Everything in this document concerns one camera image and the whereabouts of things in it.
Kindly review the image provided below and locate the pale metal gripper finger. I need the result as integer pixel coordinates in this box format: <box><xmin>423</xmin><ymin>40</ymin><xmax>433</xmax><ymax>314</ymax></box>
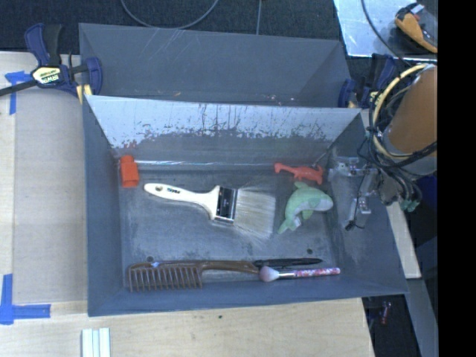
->
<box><xmin>344</xmin><ymin>196</ymin><xmax>373</xmax><ymax>231</ymax></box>
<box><xmin>327</xmin><ymin>156</ymin><xmax>368</xmax><ymax>182</ymax></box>

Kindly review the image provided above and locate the orange toy animal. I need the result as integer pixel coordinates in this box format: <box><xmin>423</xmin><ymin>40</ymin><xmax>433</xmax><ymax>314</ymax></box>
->
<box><xmin>274</xmin><ymin>162</ymin><xmax>325</xmax><ymax>186</ymax></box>

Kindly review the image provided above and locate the green toy dolphin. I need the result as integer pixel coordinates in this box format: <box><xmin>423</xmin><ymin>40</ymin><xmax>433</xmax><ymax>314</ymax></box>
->
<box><xmin>277</xmin><ymin>181</ymin><xmax>335</xmax><ymax>235</ymax></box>

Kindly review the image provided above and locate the pink makeup brush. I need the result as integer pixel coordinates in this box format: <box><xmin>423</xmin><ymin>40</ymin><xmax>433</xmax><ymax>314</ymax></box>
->
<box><xmin>258</xmin><ymin>266</ymin><xmax>341</xmax><ymax>283</ymax></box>

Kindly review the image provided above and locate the black pen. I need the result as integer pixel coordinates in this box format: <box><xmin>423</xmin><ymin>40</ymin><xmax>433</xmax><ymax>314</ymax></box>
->
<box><xmin>253</xmin><ymin>257</ymin><xmax>324</xmax><ymax>269</ymax></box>

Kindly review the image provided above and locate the grey metal bin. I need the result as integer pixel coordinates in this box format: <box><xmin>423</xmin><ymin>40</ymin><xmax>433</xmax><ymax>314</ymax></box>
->
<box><xmin>77</xmin><ymin>22</ymin><xmax>411</xmax><ymax>318</ymax></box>

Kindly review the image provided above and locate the brown wide-tooth comb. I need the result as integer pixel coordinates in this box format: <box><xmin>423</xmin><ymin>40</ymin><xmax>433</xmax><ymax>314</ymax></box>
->
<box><xmin>126</xmin><ymin>260</ymin><xmax>261</xmax><ymax>294</ymax></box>

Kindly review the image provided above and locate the orange-red small block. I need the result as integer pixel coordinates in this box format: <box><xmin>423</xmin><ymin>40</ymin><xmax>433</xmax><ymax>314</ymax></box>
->
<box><xmin>120</xmin><ymin>155</ymin><xmax>141</xmax><ymax>189</ymax></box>

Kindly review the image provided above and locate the pale wood flat board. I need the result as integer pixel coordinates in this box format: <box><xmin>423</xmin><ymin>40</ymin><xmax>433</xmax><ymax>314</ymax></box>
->
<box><xmin>12</xmin><ymin>88</ymin><xmax>89</xmax><ymax>306</ymax></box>

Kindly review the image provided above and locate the white handled paintbrush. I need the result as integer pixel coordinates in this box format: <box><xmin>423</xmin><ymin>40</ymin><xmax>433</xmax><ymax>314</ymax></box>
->
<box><xmin>143</xmin><ymin>182</ymin><xmax>277</xmax><ymax>239</ymax></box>

